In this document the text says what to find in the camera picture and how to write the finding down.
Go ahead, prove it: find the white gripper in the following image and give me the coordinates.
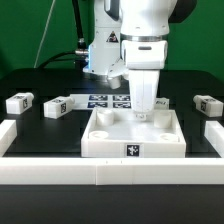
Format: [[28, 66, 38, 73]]
[[123, 40, 167, 120]]

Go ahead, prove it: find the white square table top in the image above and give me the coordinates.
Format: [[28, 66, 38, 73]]
[[81, 108, 186, 158]]

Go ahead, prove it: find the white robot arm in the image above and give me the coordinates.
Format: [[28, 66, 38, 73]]
[[84, 0, 197, 117]]

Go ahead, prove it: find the white marker base sheet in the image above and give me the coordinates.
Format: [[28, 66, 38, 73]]
[[70, 94, 131, 110]]

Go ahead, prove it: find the white U-shaped fence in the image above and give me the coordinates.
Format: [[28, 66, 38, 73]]
[[0, 120, 224, 185]]

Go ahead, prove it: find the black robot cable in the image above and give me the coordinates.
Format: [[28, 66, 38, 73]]
[[37, 0, 90, 70]]

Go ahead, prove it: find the thin white cable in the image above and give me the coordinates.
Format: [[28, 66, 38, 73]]
[[33, 0, 57, 69]]

